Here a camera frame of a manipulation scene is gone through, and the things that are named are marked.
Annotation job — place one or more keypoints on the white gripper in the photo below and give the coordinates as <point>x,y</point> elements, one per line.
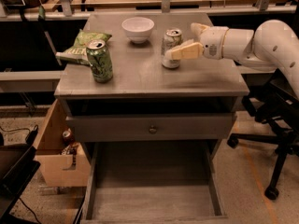
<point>213,43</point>

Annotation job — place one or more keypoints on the white 7up can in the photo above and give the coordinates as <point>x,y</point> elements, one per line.
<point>172,37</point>

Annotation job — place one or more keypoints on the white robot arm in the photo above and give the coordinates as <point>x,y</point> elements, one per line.
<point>273,45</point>

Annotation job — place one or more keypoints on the grey drawer cabinet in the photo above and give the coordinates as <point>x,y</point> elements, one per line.
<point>141,85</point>

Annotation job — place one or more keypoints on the grey top drawer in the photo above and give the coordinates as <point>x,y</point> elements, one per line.
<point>151,127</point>

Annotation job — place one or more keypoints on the green soda can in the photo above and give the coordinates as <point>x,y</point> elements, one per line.
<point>99,60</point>

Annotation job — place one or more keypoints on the open grey middle drawer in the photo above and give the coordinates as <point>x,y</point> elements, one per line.
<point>155,182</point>

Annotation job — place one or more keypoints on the red can in box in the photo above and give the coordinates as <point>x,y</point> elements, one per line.
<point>68,137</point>

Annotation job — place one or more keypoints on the white bowl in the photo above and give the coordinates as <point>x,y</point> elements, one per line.
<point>138,29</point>

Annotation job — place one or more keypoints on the green chip bag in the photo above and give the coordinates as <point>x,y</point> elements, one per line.
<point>77,53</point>

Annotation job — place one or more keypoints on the cardboard box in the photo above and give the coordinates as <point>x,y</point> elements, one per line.
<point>61,165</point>

